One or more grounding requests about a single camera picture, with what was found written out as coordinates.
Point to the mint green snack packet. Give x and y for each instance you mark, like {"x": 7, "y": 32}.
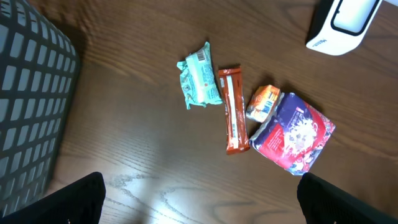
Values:
{"x": 197, "y": 79}

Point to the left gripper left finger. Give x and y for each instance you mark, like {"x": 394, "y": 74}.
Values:
{"x": 79, "y": 202}

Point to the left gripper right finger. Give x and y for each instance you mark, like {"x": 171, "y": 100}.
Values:
{"x": 322, "y": 202}

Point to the purple red noodle packet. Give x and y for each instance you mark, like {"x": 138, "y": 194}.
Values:
{"x": 294, "y": 136}

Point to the orange snack bar wrapper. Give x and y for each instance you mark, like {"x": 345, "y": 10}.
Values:
{"x": 232, "y": 89}

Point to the small orange snack box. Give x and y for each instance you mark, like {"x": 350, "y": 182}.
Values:
{"x": 262, "y": 103}

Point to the grey plastic mesh basket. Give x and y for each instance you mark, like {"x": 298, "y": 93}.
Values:
{"x": 39, "y": 66}

